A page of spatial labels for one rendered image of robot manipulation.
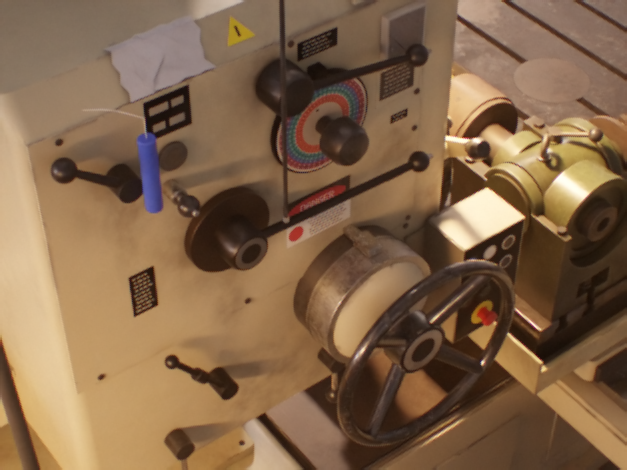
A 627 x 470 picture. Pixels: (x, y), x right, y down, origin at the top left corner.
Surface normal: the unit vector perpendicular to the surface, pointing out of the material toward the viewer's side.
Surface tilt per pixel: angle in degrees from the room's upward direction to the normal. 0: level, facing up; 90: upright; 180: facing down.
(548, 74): 0
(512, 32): 0
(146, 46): 37
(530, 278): 90
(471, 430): 90
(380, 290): 62
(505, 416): 90
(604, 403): 0
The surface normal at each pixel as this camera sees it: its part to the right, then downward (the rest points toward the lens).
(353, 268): -0.30, -0.53
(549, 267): -0.80, 0.40
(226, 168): 0.60, 0.55
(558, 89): 0.00, -0.73
